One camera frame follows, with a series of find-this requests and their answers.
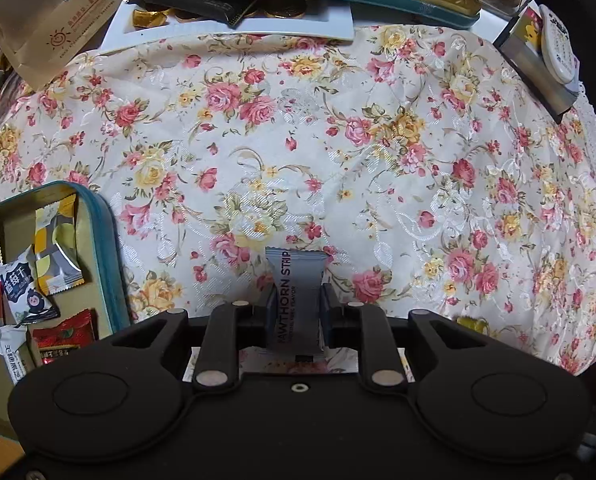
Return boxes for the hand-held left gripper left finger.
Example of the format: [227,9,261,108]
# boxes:
[98,285,279,394]

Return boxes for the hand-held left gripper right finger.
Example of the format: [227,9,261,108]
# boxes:
[319,284,499,394]

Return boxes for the pale grey strip snack packet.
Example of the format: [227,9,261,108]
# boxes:
[264,247,331,359]

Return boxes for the yellow grey snack packet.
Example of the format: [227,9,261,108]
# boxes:
[33,194,86,295]

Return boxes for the white navy snack packet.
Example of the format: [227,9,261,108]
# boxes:
[0,246,61,326]

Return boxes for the grey black-print snack packet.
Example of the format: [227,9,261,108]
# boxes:
[0,325,34,386]

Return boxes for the gold wrapped candy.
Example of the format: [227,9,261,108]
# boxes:
[455,316,490,337]

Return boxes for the floral tablecloth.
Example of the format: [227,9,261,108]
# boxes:
[0,25,596,377]

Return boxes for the white rectangular tray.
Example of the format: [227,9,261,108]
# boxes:
[99,0,355,53]

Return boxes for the gold foil coin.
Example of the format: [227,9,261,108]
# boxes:
[258,0,309,17]

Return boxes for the thick boxed book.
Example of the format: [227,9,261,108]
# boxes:
[493,7,581,123]

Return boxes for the gold foil chocolate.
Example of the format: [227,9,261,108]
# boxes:
[132,7,168,28]

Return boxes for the black snack packet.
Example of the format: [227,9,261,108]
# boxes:
[130,0,259,26]

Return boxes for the white round case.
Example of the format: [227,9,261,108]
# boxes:
[537,4,581,86]

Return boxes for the brown paper bag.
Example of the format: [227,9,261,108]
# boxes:
[0,0,131,92]

